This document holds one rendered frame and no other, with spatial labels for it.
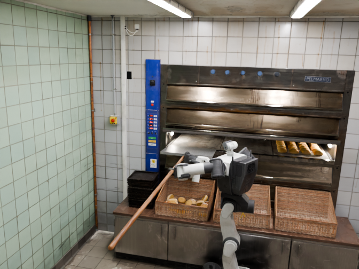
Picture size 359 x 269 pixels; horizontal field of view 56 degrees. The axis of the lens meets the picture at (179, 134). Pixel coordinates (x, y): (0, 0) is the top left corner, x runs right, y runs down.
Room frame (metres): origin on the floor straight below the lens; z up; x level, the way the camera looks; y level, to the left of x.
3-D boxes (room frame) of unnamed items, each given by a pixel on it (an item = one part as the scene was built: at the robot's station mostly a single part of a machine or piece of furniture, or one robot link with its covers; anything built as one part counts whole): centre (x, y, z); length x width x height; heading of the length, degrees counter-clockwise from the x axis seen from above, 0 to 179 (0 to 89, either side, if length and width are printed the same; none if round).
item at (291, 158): (3.54, -0.73, 1.16); 1.80 x 0.06 x 0.04; 77
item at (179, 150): (3.54, -0.11, 1.19); 0.55 x 0.36 x 0.03; 76
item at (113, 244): (2.45, 0.16, 1.19); 1.71 x 0.03 x 0.03; 166
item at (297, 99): (3.52, -0.72, 1.80); 1.79 x 0.11 x 0.19; 77
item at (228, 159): (2.65, -0.47, 1.27); 0.34 x 0.30 x 0.36; 138
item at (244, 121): (3.52, -0.72, 1.54); 1.79 x 0.11 x 0.19; 77
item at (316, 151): (3.82, -1.39, 1.21); 0.61 x 0.48 x 0.06; 167
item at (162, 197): (3.39, -0.09, 0.72); 0.56 x 0.49 x 0.28; 76
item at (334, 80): (3.55, -0.73, 1.99); 1.80 x 0.08 x 0.21; 77
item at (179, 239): (3.26, -0.55, 0.29); 2.42 x 0.56 x 0.58; 77
